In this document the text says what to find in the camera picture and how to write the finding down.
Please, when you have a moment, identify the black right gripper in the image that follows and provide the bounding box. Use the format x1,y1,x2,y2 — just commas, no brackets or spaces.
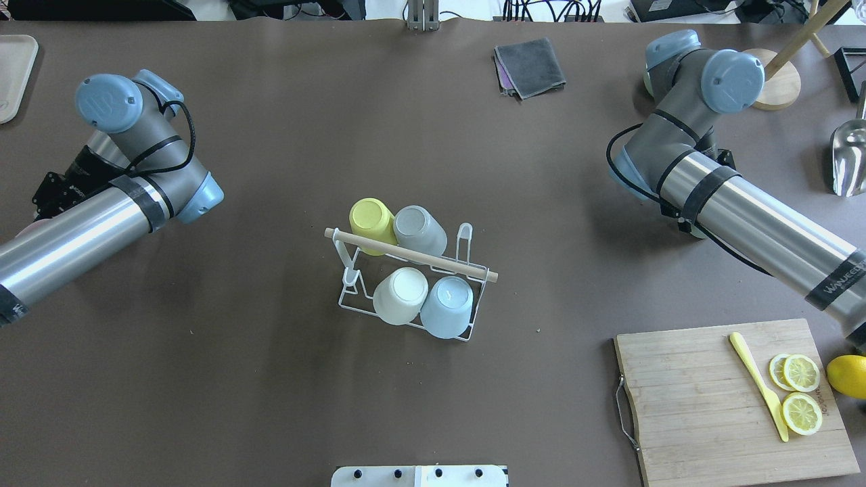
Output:
660,129,737,237

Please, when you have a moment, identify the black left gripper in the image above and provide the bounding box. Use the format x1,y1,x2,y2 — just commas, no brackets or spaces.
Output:
32,145,124,222

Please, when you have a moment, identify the pink plastic cup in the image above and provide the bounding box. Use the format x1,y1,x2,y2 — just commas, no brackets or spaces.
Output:
16,220,45,238

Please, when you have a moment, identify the green plastic cup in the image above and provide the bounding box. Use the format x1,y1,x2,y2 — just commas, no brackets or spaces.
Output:
687,224,708,239

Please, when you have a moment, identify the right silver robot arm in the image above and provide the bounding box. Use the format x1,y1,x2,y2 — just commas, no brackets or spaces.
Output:
606,30,865,352

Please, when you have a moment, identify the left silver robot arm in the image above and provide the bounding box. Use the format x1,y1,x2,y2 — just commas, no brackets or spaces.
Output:
1,69,225,325

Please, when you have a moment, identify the yellow plastic cup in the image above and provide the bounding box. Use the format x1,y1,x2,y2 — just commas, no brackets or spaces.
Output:
349,198,398,246

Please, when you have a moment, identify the grey plastic cup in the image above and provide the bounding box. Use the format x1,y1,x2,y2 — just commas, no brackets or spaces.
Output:
393,206,447,256

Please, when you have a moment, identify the light blue plastic cup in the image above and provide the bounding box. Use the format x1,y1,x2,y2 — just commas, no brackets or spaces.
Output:
420,275,474,339

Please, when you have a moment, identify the white plastic cup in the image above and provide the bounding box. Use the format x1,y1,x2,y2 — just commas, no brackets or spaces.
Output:
372,267,429,325

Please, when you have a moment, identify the wooden mug tree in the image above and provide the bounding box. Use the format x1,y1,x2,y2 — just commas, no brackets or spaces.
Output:
745,1,850,111

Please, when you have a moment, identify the green ceramic bowl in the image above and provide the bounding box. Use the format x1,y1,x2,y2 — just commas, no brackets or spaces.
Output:
643,70,656,101

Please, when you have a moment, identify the metal scoop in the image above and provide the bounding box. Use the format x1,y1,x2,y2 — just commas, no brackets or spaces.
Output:
831,83,865,198

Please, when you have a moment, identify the beige tray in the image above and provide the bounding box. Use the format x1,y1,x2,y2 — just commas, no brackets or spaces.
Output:
1,34,39,124

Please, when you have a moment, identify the grey folded cloth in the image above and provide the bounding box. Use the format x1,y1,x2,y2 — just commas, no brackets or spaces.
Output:
494,37,566,99

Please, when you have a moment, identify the purple cloth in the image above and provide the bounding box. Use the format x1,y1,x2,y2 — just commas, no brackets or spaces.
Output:
494,55,516,96

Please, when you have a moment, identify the lemon slice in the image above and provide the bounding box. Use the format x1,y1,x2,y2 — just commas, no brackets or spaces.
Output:
781,354,821,394
781,392,823,436

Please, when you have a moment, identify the whole yellow lemon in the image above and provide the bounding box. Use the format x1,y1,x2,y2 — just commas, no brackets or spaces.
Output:
825,354,866,400

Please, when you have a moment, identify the yellow plastic knife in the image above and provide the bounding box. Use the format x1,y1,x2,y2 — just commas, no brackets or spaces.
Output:
728,331,790,442

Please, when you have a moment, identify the wooden cutting board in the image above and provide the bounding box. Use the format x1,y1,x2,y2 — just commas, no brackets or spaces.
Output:
614,319,860,486

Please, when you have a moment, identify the white wire cup holder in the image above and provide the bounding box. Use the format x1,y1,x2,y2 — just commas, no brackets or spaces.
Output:
325,223,499,342

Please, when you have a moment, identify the aluminium frame post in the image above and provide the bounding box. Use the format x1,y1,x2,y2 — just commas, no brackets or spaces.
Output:
406,0,440,31

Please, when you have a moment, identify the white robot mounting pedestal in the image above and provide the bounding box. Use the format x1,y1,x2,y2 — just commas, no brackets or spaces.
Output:
331,463,509,486

